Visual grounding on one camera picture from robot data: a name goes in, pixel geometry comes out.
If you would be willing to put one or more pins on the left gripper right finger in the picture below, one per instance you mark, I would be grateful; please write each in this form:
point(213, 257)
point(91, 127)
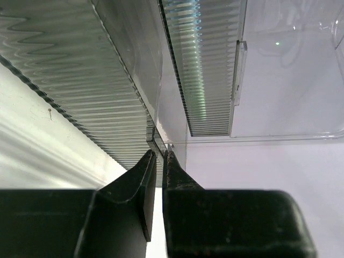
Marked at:
point(229, 223)

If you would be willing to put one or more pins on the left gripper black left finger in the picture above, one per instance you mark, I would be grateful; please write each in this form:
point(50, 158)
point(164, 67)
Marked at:
point(114, 221)

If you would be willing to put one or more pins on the clear plastic drawer organizer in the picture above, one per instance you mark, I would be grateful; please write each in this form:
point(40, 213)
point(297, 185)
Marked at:
point(245, 93)

